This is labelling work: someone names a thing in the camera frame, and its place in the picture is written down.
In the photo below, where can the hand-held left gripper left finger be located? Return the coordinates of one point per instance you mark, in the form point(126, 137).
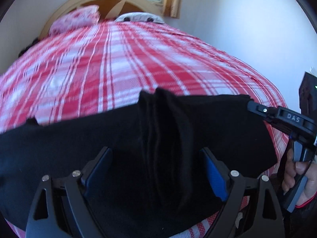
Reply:
point(99, 174)

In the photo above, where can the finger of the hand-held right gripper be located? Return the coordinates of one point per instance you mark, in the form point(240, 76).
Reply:
point(262, 110)

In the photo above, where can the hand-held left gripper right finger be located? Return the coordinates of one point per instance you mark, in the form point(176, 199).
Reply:
point(215, 177)

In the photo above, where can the black pants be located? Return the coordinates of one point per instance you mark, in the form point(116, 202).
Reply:
point(74, 141)

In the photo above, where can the person's right forearm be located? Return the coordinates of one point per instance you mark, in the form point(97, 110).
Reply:
point(308, 204)

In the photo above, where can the person's right hand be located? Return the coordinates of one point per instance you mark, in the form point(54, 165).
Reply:
point(301, 167)

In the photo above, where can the bed with red plaid sheet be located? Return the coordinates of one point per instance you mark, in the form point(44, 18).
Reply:
point(123, 62)

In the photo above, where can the white patterned pillow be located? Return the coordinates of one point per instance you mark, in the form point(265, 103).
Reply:
point(138, 17)

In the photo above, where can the pink floral pillow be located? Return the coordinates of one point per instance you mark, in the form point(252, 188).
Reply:
point(74, 18)

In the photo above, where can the cream wooden headboard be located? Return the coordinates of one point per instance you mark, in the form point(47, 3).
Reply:
point(74, 1)

